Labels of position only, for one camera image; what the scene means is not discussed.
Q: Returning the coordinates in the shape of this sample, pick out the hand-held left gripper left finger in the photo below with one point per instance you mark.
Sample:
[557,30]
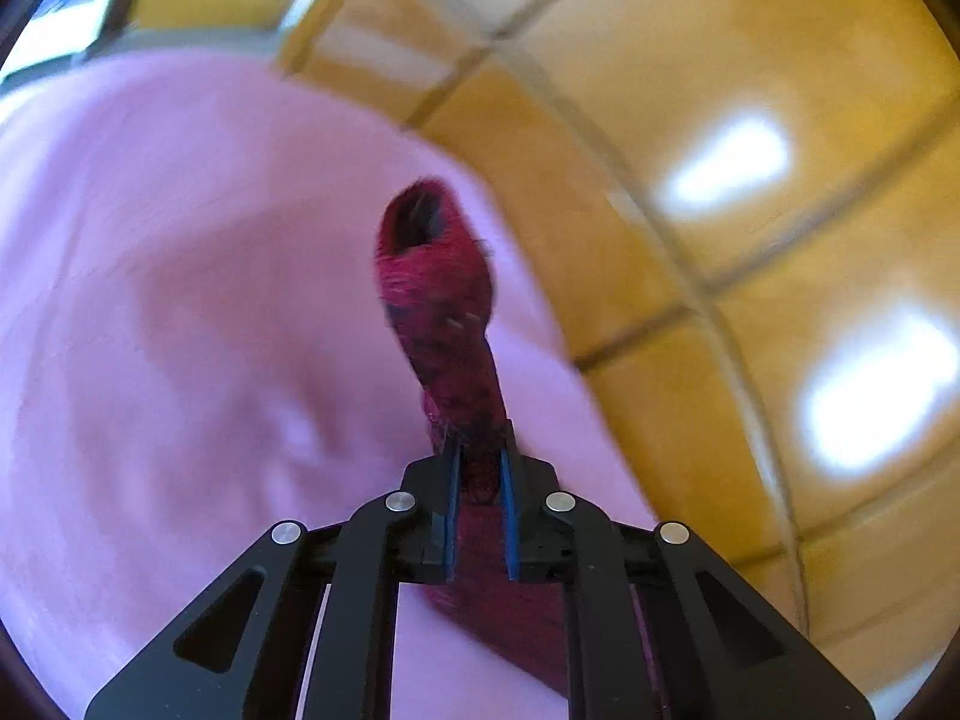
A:
[452,510]

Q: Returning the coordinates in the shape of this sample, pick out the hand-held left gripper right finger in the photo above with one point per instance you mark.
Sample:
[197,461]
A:
[510,517]

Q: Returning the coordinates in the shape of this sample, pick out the red fuzzy knit sweater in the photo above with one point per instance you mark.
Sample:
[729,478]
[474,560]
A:
[442,307]

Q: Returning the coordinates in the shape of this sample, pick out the pink bed sheet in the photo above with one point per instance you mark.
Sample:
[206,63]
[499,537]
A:
[187,315]

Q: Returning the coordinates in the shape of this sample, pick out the wooden wardrobe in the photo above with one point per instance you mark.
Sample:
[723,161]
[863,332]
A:
[675,52]

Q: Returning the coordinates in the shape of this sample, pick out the white and blue object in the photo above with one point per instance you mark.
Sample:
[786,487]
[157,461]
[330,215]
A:
[67,4]

